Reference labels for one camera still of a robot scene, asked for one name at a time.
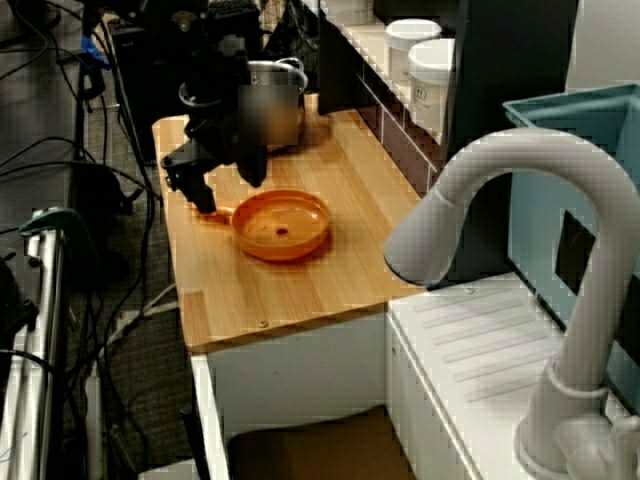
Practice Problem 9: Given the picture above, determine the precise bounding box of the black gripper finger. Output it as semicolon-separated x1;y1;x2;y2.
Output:
238;144;269;189
167;167;217;216

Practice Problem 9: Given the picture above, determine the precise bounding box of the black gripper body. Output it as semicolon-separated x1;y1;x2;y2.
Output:
159;107;241;174

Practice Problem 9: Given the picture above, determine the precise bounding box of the orange plastic toy pan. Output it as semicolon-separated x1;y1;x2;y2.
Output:
199;188;331;262

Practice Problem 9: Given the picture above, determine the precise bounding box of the stainless steel pot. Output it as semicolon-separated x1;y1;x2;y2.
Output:
247;56;310;151

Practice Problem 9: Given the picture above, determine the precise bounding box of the black computer box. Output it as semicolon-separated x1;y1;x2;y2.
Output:
108;12;266;164

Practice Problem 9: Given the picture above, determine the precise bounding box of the green clamp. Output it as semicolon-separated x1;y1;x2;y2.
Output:
18;207;101;281

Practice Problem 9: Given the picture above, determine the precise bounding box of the white lidded plastic jar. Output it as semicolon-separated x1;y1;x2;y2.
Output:
384;17;443;86
407;37;457;136

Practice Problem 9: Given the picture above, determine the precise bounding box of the white toy sink unit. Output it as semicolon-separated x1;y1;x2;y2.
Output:
189;272;640;480

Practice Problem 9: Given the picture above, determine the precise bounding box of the blue plastic bin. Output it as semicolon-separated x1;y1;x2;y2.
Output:
502;82;640;416

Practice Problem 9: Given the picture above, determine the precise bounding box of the grey toy faucet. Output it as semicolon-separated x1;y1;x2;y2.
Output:
383;126;640;480

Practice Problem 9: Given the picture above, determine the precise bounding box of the black cable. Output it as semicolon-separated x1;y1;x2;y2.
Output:
0;159;161;201

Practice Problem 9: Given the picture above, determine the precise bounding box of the white cable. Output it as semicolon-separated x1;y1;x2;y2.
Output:
97;282;179;361

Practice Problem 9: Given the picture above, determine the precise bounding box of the aluminium frame rail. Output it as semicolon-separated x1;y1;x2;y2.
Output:
0;209;69;480

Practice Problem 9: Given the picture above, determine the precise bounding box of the dark grey cabinet post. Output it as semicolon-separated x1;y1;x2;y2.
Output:
446;0;580;281

